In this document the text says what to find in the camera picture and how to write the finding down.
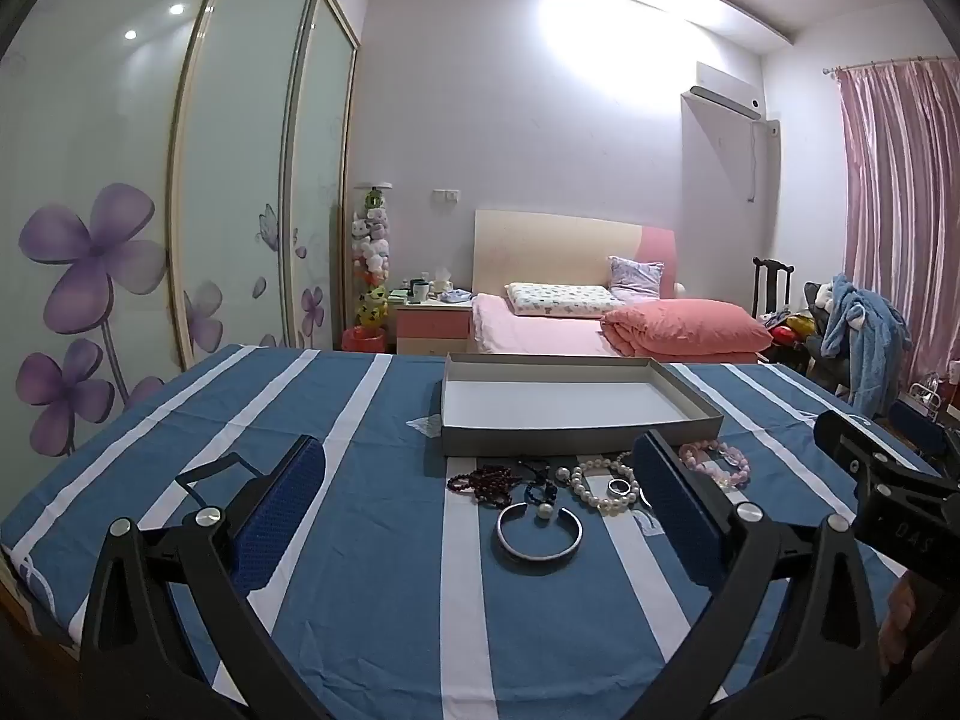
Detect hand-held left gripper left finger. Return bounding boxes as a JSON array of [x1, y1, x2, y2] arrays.
[[79, 433, 331, 720]]

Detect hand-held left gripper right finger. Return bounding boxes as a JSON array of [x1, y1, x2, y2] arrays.
[[630, 429, 891, 720]]

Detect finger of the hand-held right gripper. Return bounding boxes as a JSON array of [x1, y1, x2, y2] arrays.
[[816, 409, 960, 511]]

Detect pink bead bracelet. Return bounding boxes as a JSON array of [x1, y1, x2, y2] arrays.
[[678, 438, 752, 493]]

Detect white pearl necklace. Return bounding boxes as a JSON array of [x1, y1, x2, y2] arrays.
[[570, 456, 648, 518]]

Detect dark blue bead bracelet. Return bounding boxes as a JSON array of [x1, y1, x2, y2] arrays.
[[517, 459, 558, 506]]

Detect grey cardboard tray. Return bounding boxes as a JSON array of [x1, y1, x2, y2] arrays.
[[439, 352, 725, 459]]

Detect silver bangle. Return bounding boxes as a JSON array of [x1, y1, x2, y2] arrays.
[[494, 500, 584, 563]]

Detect dark red bead bracelet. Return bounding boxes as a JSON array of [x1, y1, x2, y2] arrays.
[[447, 464, 515, 509]]

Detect person's right hand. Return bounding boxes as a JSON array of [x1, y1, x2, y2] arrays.
[[877, 574, 917, 683]]

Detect white metal rack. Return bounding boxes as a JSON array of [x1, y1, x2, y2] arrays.
[[906, 377, 947, 415]]

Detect dark grey office chair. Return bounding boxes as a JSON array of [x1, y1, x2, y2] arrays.
[[801, 280, 857, 392]]

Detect blue fleece robe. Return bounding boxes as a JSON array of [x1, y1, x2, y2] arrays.
[[818, 273, 913, 403]]

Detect red and yellow toys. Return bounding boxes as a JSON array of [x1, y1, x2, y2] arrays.
[[760, 310, 816, 347]]

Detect blue white striped sheet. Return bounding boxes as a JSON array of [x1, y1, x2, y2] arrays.
[[0, 343, 910, 720]]

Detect red bin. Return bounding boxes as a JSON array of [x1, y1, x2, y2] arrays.
[[340, 325, 390, 353]]

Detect folded pink quilt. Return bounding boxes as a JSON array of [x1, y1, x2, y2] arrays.
[[600, 298, 774, 356]]

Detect dark wooden chair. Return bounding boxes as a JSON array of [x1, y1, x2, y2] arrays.
[[751, 256, 795, 317]]

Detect pink and cream nightstand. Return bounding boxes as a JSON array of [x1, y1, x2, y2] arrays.
[[395, 291, 476, 356]]

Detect lilac patterned pillow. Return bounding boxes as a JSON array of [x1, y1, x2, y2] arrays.
[[607, 255, 666, 303]]

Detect white dotted pillow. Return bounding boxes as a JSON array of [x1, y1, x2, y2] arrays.
[[503, 281, 613, 318]]

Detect tall tube of plush toys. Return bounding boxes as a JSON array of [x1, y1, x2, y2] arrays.
[[350, 182, 396, 350]]

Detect pink curtain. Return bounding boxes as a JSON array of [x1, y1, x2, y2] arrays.
[[835, 58, 960, 395]]

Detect bed with pink sheet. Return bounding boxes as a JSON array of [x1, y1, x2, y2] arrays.
[[469, 209, 773, 362]]

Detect wardrobe with purple flower doors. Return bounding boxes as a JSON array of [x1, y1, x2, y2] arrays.
[[0, 0, 362, 541]]

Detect white air conditioner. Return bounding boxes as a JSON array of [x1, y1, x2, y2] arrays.
[[680, 60, 767, 122]]

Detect curtain rod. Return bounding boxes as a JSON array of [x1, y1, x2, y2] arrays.
[[820, 51, 960, 78]]

